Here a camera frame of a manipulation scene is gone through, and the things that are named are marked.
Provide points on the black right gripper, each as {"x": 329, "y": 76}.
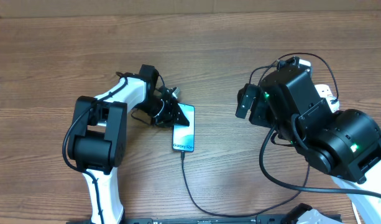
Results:
{"x": 257, "y": 116}

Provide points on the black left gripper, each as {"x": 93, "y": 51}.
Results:
{"x": 168, "y": 117}

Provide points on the Galaxy smartphone blue screen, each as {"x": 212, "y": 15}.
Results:
{"x": 183, "y": 138}

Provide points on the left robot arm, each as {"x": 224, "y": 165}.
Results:
{"x": 95, "y": 143}

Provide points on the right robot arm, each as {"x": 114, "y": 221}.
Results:
{"x": 345, "y": 145}

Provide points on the white power strip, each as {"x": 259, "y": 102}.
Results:
{"x": 324, "y": 91}

